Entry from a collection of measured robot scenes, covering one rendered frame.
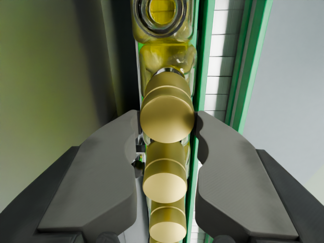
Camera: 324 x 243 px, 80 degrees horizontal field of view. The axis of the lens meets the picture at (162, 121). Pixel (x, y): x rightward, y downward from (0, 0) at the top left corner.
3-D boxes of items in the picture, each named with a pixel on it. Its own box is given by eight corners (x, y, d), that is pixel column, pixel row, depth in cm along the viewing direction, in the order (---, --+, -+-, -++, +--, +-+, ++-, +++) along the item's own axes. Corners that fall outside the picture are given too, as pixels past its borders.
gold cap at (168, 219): (171, 208, 22) (172, 248, 19) (145, 195, 21) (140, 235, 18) (191, 190, 21) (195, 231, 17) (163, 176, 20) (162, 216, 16)
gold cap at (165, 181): (145, 136, 18) (139, 171, 14) (184, 136, 17) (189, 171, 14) (148, 166, 19) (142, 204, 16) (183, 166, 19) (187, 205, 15)
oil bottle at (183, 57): (152, 28, 35) (134, 50, 16) (184, 28, 35) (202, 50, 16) (153, 60, 38) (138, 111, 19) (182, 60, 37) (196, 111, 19)
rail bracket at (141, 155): (120, 125, 45) (103, 164, 34) (149, 125, 45) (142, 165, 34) (122, 139, 47) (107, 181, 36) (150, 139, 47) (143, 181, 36)
